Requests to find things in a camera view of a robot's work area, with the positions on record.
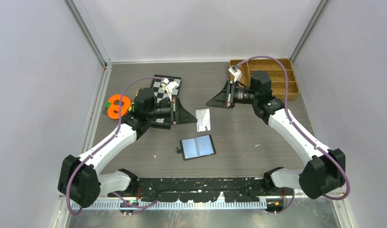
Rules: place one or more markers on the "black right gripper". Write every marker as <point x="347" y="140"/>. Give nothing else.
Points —
<point x="223" y="99"/>

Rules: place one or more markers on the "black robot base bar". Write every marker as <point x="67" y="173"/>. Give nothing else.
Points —
<point x="244" y="189"/>

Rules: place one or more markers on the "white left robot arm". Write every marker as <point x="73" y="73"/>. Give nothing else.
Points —
<point x="80" y="178"/>

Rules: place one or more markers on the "orange curved toy track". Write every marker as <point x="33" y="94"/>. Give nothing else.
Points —
<point x="120" y="105"/>

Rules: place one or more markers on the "black leather card holder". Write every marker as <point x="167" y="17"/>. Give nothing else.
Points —
<point x="197" y="147"/>

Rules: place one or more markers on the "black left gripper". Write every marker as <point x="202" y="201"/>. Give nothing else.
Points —
<point x="182" y="116"/>

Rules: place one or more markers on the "white credit card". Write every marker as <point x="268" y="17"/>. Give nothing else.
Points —
<point x="203" y="120"/>

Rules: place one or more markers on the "woven wicker tray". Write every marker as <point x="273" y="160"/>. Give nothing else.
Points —
<point x="280" y="84"/>

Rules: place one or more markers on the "black and silver chessboard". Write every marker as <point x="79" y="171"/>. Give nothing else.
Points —
<point x="160" y="94"/>

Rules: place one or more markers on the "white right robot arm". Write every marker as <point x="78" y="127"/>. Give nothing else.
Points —
<point x="324" y="168"/>

